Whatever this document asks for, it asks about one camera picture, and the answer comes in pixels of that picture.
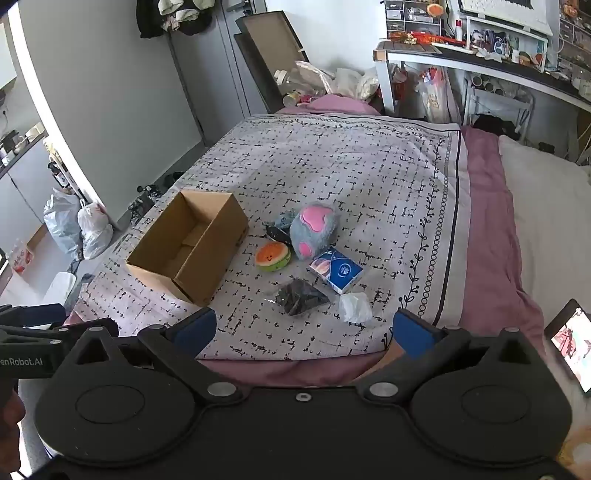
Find pile of dark shoes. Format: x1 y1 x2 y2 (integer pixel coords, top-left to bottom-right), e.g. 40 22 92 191
129 185 162 217

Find clear bag with red print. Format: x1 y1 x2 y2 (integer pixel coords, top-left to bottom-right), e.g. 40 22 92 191
416 67 455 123

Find crumpled white tissue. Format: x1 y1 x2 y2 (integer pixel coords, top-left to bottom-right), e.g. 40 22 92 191
338 292 374 324

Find heap of white plastic bags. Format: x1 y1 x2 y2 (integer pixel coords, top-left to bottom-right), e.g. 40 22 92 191
295 60 382 100

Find white printed blanket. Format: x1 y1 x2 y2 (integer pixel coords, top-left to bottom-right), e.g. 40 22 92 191
74 113 472 363

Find grey-white plastic bag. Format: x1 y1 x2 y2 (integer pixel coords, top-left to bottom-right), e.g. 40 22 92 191
44 187 84 259

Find clear plastic bottle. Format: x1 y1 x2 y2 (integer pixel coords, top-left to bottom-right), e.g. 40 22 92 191
274 68 324 95

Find small black cloth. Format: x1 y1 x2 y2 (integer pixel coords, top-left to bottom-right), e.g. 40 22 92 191
264 223 293 244

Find white desk with dark top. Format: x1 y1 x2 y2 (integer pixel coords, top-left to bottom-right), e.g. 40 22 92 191
373 39 591 116

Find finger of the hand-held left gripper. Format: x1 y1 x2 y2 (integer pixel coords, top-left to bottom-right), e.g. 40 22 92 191
0 318 118 352
0 304 68 329

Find blue and pink plush toy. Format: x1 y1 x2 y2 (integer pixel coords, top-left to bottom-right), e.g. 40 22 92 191
288 204 342 260

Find blue tissue packet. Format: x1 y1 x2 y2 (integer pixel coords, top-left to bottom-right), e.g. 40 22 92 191
308 246 365 296

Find white stool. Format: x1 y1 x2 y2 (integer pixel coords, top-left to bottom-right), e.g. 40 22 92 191
44 272 77 308

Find wall shelf with kitchenware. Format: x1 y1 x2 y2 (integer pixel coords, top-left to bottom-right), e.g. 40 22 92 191
0 122 49 178

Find black bag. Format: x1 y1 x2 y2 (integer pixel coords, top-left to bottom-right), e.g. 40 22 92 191
471 113 520 139

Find white laptop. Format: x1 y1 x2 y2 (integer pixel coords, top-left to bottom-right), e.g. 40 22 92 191
457 0 555 35

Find white desk shelf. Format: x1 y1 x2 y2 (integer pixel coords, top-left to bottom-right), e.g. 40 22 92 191
464 16 550 65

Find small blue-grey fluffy cloth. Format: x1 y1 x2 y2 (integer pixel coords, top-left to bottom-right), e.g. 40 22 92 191
272 209 301 229

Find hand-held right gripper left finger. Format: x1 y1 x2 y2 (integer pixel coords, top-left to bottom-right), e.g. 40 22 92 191
48 307 245 407

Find smartphone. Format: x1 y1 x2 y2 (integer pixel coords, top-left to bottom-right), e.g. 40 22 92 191
544 298 591 398

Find red and white bag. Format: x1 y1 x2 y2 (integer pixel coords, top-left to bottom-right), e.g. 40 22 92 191
9 240 35 275

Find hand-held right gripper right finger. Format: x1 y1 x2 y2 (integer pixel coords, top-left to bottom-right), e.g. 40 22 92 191
355 308 559 405

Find dark board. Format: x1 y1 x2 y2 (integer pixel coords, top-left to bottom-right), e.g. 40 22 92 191
233 32 289 114

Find white metal rack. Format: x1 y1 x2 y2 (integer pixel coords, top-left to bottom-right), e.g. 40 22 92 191
462 71 536 139

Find desktop drawer organizer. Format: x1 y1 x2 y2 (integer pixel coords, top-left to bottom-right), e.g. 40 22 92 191
384 0 446 35

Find dark packet in clear plastic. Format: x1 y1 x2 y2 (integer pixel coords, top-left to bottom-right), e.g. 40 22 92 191
270 278 331 317

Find person's left hand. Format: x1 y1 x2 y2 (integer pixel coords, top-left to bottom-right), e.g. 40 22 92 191
0 392 26 444

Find white duvet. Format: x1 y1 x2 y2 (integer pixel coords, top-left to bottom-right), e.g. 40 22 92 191
498 134 591 319

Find brown cardboard box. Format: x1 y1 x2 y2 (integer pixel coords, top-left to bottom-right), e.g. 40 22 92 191
126 189 250 308

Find white plastic bag red print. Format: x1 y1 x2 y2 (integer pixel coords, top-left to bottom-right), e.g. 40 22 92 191
76 200 114 260

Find orange squishy toy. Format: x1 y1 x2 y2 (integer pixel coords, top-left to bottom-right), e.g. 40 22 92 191
255 242 291 273

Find brown framed board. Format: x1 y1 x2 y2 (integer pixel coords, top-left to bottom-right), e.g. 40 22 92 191
235 10 310 65

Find hanging clothes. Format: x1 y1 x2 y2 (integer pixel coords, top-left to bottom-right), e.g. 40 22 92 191
136 0 215 40

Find pink bed sheet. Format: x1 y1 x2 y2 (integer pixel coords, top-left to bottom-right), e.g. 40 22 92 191
65 92 548 388

